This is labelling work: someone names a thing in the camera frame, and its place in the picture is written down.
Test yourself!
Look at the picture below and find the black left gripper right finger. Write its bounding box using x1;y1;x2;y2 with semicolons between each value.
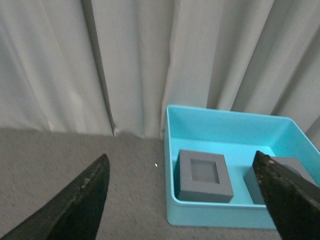
252;150;320;240

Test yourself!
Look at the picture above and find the gray block with round hole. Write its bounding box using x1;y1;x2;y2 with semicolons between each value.
243;156;318;205

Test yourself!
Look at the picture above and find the gray block with square hole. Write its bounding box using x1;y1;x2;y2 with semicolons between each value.
174;149;234;203

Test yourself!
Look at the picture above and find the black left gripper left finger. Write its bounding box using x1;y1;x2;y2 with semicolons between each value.
2;153;110;240

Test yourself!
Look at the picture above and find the blue plastic box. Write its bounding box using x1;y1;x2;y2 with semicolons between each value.
164;105;320;230

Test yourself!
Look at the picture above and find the white pleated curtain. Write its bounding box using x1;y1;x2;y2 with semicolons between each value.
0;0;320;145

